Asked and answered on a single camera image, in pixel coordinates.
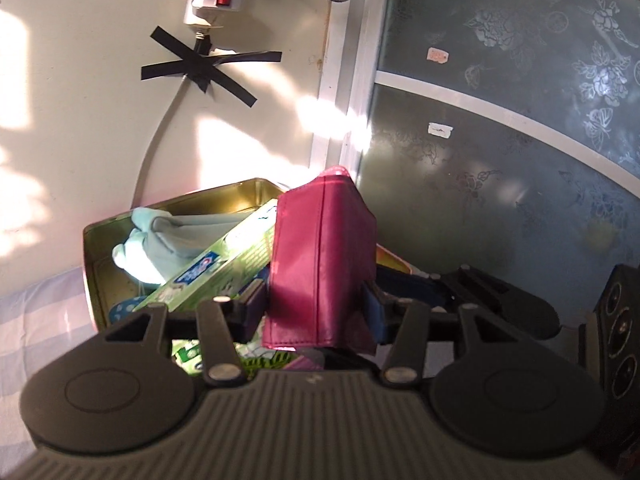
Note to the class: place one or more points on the green medicine box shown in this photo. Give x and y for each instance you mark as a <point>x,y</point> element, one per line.
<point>210,270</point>

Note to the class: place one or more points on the frosted floral glass window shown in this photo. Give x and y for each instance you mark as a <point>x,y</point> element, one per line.
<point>500,185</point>

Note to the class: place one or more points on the maroon leather wallet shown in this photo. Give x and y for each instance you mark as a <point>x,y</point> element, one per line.
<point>310,260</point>

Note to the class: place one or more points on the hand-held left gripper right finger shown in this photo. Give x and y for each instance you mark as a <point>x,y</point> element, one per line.
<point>374,315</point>

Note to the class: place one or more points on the white glass sticker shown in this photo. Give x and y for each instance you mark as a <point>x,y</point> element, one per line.
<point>440,130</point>

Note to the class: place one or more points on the black tape cross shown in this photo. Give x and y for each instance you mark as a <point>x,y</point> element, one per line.
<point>200,67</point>

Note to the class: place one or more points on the black speaker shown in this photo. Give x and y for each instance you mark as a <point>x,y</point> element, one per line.
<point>620,330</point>

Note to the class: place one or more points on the pink glass sticker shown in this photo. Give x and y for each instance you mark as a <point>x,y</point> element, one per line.
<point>437,55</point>

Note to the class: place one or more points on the teal zipper pouch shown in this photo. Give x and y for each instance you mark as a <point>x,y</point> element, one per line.
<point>165,240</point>

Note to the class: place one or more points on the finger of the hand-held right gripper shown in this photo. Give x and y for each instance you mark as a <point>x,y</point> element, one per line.
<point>407,285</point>

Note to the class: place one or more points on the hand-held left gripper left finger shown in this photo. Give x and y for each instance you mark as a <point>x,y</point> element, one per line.
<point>252,310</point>

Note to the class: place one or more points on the pink printed metal tin box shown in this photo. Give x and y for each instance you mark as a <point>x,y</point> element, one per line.
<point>215,197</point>

